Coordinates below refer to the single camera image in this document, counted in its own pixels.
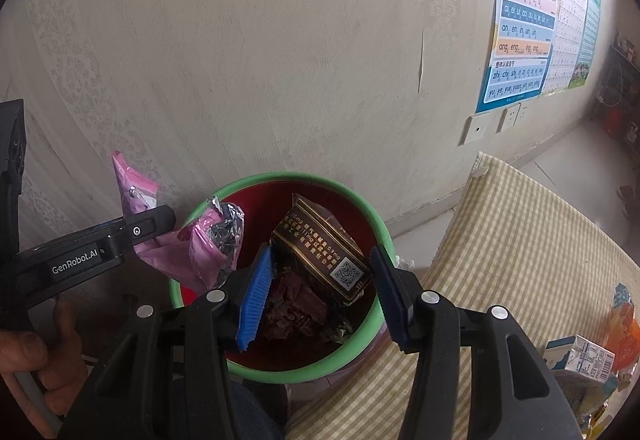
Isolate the pale blue milk carton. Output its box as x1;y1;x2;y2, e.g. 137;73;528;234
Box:
542;334;617;388

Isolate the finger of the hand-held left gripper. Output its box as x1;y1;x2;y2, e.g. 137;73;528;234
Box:
111;203;177;255
0;98;27;267

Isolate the orange plastic wrapper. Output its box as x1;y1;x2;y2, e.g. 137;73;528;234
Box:
597;282;640;378

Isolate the brown crumpled wrapper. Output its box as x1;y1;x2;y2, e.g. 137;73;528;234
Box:
262;270;351;343

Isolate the dark cluttered shelf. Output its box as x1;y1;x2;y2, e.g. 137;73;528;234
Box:
595;32;640;146

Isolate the white chart wall poster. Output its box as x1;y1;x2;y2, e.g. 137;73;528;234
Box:
537;0;588;98

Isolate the small red floor bin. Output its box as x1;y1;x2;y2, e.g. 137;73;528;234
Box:
602;107;626;133

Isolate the red bin with green rim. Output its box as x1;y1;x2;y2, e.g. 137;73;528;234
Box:
169;172;396;383

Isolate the green chart wall poster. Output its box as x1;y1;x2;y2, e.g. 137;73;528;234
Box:
567;0;602;88

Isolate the lilac pink foil wrapper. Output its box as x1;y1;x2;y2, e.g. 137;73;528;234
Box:
111;150;247;293

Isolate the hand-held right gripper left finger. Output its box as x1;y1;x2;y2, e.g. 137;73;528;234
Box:
57;242;277;440

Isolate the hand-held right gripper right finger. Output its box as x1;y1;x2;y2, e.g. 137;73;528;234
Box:
369;244;587;440

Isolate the blue letter wall poster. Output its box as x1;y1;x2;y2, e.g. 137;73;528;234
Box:
475;0;563;115

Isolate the dark brown cigarette box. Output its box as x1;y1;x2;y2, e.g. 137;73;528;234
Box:
270;192;373;306

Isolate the checked yellow tablecloth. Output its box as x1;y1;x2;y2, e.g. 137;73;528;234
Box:
285;151;640;440

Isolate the person's left hand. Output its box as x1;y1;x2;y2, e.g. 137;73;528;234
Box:
0;297;91;439

